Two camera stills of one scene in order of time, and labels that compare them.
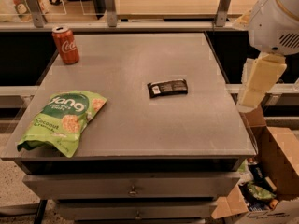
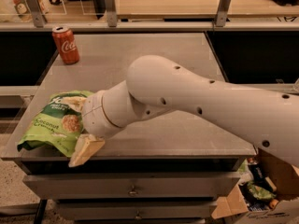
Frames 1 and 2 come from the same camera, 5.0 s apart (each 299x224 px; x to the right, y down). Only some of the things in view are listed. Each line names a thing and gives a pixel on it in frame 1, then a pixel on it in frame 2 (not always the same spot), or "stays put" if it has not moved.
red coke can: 66,44 stays put
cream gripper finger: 259,75 → 86,147
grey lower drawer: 135,209 stays put
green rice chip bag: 62,120 stays put
